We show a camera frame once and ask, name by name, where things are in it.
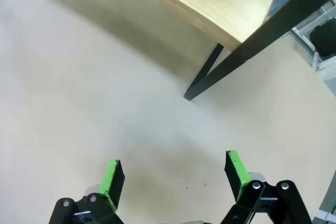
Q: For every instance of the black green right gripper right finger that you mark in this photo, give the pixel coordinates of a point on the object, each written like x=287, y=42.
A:
x=237, y=171

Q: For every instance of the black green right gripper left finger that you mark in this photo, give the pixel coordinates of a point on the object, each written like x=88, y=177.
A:
x=110, y=182

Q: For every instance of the white desk with rounded corner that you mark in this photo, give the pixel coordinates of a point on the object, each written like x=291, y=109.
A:
x=319, y=64

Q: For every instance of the black bag under desk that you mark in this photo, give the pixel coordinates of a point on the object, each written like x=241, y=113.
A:
x=324, y=39

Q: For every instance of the wooden shelf with black frame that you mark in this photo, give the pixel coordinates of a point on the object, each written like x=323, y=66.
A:
x=210, y=3

